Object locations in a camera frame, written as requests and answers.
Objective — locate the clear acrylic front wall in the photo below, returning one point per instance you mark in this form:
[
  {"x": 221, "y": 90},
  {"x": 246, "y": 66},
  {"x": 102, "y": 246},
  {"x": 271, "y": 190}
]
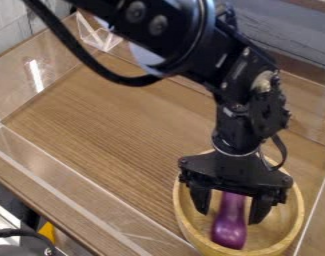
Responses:
[{"x": 88, "y": 212}]

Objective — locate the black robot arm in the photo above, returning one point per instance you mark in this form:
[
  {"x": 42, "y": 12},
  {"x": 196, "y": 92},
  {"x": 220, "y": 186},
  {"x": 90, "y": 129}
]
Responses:
[{"x": 189, "y": 38}]

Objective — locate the purple toy eggplant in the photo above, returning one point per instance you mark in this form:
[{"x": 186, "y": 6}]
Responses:
[{"x": 229, "y": 231}]

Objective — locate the clear acrylic corner bracket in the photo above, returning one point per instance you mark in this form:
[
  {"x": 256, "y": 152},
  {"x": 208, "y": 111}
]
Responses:
[{"x": 94, "y": 33}]

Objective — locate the yellow and black device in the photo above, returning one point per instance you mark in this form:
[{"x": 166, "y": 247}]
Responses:
[{"x": 42, "y": 239}]

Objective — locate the brown wooden bowl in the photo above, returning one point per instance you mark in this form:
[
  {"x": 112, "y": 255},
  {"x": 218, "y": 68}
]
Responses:
[{"x": 269, "y": 238}]

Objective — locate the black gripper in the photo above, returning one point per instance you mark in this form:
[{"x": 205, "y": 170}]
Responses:
[{"x": 242, "y": 175}]

